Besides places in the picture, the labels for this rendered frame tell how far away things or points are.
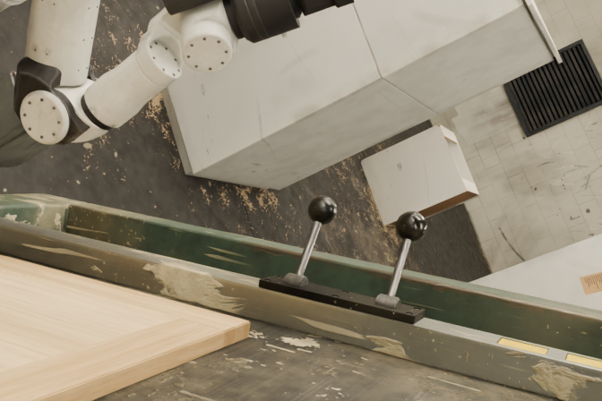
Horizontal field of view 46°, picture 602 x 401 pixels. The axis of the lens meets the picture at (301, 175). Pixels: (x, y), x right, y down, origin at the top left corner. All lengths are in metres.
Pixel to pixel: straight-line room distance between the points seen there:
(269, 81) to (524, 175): 5.88
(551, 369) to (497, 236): 8.07
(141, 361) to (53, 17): 0.55
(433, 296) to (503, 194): 7.83
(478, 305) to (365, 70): 2.16
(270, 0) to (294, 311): 0.39
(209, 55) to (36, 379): 0.50
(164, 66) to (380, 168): 4.92
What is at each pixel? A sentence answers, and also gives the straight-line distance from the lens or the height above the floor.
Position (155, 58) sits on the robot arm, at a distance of 1.00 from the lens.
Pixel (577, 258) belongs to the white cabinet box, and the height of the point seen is 1.38.
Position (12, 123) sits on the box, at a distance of 1.40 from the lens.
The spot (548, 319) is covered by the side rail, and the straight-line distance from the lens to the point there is 1.04.
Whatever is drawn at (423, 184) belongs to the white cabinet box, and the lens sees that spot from 5.73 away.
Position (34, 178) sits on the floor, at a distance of 2.75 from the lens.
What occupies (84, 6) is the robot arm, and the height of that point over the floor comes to 1.26.
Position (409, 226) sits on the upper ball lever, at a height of 1.54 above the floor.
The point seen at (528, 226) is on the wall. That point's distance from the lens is 8.80.
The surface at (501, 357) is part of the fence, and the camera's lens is 0.81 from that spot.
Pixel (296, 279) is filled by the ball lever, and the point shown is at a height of 1.40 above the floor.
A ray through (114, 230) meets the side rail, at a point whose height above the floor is 0.99.
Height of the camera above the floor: 1.78
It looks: 22 degrees down
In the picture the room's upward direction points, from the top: 65 degrees clockwise
